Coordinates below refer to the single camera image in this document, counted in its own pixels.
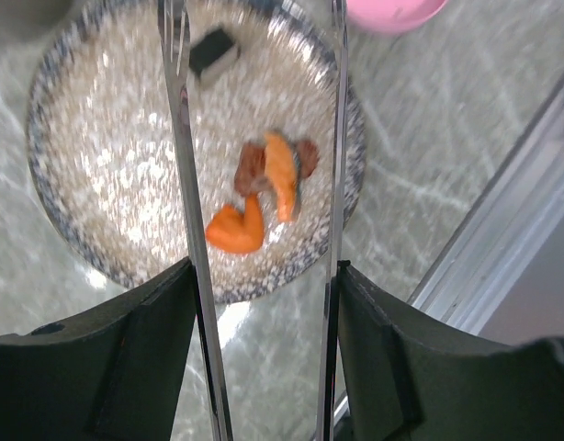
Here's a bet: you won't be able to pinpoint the grey cup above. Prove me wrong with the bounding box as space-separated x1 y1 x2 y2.
0 0 74 41

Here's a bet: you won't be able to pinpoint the pink round lid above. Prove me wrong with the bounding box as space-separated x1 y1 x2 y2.
346 0 448 35

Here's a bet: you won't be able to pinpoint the black white sushi piece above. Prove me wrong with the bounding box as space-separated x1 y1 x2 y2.
188 27 241 86

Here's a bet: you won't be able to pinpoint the speckled ceramic plate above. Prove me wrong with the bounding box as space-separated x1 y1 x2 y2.
25 0 368 305

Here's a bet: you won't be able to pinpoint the metal food tongs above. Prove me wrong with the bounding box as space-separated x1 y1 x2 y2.
157 1 348 440

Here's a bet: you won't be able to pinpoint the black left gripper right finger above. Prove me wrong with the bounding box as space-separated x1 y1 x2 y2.
338 262 564 440

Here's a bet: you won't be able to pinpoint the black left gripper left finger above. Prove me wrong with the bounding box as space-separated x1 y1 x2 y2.
0 260 196 440

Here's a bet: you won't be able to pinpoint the brown meat piece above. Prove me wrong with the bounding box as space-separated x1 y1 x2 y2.
234 139 319 197

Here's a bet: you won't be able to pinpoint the aluminium mounting rail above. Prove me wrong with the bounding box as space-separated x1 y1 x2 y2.
412 74 564 334

